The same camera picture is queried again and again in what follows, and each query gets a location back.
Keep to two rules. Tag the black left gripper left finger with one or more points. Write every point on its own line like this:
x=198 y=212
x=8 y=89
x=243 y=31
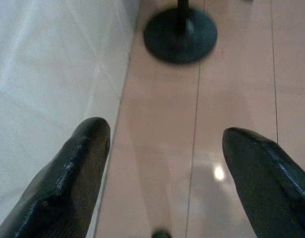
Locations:
x=68 y=178

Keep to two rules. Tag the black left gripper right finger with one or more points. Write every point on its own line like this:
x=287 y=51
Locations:
x=269 y=188

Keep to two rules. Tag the white folding table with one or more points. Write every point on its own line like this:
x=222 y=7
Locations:
x=43 y=62

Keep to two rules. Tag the black round stand base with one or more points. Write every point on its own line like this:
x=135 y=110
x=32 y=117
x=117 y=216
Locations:
x=167 y=42

